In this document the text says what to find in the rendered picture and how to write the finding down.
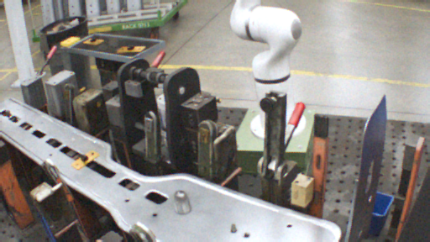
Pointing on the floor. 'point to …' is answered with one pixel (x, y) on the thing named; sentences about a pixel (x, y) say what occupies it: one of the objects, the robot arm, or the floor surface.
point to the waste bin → (66, 28)
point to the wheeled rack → (99, 23)
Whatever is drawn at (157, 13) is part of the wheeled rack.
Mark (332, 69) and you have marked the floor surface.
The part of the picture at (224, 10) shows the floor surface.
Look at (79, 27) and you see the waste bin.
